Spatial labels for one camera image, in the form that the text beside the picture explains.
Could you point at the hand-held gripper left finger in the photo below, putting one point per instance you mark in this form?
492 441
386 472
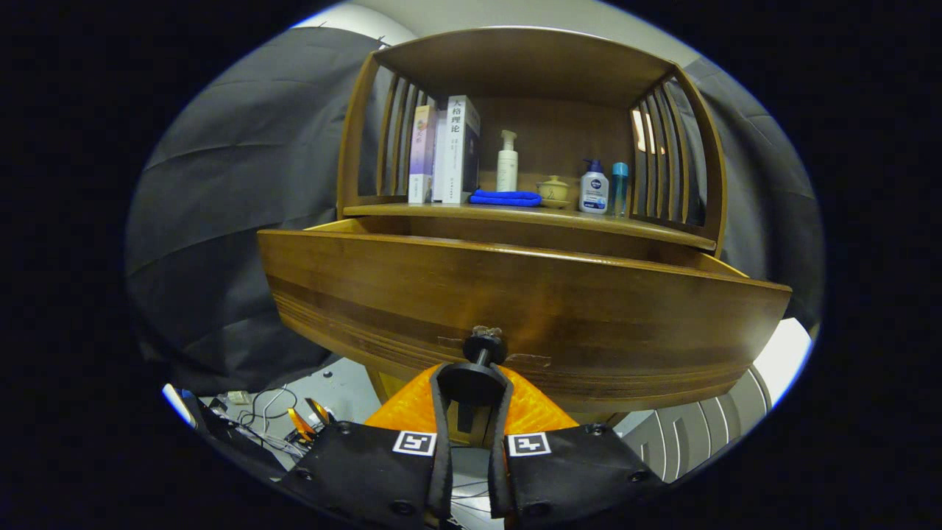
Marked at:
444 471

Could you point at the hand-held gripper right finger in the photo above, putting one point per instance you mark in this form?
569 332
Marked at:
497 478

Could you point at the brown wooden drawer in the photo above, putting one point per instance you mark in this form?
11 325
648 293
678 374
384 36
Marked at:
515 294

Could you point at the wooden countertop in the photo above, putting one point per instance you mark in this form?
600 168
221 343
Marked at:
625 224

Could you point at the brown wooden cabinet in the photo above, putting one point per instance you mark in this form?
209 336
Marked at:
530 66

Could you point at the orange black device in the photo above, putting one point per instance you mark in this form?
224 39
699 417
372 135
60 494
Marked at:
303 423

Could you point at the grey ribbed panel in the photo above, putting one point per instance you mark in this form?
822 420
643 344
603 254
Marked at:
699 434

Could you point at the small white adapter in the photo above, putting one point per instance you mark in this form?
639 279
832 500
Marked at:
238 397

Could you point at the blue folded cloth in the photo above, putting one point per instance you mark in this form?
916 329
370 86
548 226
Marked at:
504 198

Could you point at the yellow saucer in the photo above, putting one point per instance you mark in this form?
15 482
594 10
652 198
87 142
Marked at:
554 204

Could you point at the yellow lidded teacup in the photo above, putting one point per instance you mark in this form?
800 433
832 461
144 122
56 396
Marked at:
553 190

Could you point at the white blue-capped lotion bottle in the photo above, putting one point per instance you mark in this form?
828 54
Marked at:
593 191

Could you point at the white pump bottle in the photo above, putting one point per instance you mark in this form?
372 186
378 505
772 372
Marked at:
507 169

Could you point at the white board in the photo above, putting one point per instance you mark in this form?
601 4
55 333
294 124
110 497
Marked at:
784 361

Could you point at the slim teal bottle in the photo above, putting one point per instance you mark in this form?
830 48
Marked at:
620 191

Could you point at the thin pale book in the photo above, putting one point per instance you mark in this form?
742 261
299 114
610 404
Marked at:
440 158

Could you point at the thick white book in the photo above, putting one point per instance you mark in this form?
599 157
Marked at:
458 154

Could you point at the pink book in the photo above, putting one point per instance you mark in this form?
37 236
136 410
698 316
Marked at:
421 154

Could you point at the black backdrop cloth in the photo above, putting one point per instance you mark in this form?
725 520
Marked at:
221 221

